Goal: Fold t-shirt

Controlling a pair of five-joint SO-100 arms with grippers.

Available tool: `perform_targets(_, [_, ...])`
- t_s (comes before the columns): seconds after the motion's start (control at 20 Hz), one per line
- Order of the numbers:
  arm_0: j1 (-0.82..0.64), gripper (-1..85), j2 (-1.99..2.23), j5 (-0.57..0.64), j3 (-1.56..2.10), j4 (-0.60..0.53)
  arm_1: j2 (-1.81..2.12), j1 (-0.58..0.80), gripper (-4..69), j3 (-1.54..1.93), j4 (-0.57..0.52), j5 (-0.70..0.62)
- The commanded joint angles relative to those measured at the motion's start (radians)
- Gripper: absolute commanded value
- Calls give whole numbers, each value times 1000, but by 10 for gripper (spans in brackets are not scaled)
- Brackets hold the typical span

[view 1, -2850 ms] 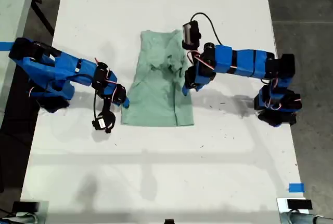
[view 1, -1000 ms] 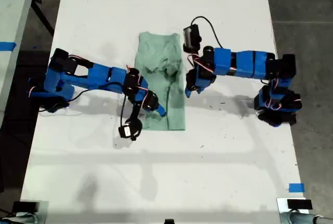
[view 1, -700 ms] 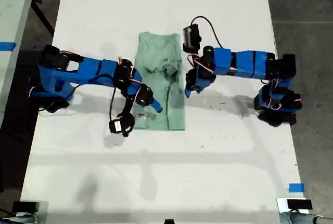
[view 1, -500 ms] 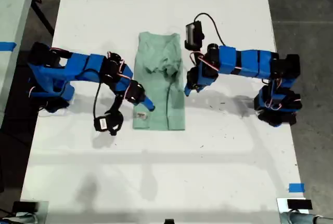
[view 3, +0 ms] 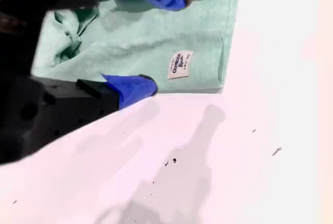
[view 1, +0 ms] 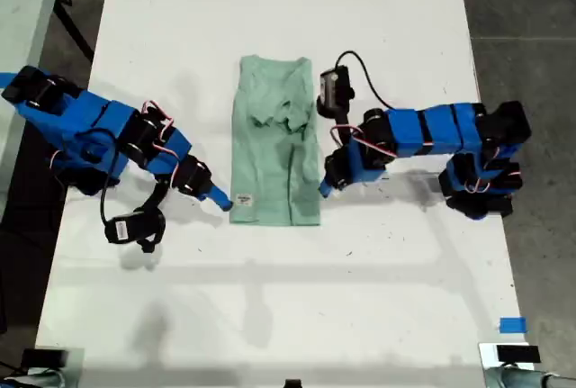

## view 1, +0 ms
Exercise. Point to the grey base plate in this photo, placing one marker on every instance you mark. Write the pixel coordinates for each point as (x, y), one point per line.
(74, 367)

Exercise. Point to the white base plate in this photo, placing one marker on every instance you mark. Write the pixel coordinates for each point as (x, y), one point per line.
(486, 354)

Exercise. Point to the blue tape strip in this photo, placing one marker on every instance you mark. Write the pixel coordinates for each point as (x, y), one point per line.
(513, 325)
(5, 78)

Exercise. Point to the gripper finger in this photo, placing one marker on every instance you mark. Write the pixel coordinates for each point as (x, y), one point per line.
(220, 196)
(326, 189)
(204, 198)

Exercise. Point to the pale side table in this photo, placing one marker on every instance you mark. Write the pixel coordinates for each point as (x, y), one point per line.
(22, 1)

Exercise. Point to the short black camera stalk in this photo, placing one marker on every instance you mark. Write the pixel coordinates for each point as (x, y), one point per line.
(157, 194)
(344, 129)

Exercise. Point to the small black object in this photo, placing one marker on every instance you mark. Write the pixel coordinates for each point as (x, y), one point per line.
(292, 383)

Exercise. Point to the pale green T-shirt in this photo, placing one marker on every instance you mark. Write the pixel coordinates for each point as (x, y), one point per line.
(270, 172)

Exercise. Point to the black camera box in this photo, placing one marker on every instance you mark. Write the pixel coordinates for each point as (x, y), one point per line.
(335, 88)
(130, 228)

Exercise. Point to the black stand leg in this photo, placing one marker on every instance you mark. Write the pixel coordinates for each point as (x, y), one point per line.
(74, 30)

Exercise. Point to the small black box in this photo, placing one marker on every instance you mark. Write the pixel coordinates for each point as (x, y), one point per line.
(42, 357)
(517, 353)

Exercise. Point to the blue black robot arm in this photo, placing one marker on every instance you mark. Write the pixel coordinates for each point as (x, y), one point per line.
(432, 129)
(103, 122)

